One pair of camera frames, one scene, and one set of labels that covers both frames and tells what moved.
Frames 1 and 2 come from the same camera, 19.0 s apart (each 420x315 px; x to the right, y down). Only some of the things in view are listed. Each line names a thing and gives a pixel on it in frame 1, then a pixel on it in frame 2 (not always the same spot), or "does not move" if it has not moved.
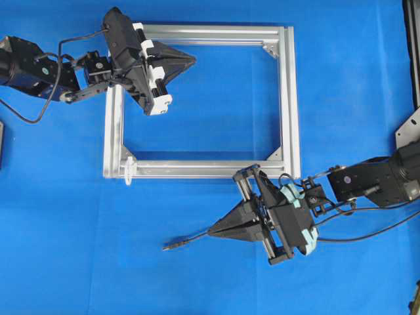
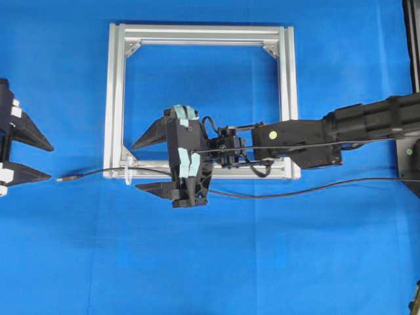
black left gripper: [147, 83] → [14, 123]
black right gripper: [256, 209] → [190, 167]
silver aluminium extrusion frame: [119, 161] does not move
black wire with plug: [319, 239] → [240, 196]
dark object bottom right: [414, 305] does not move
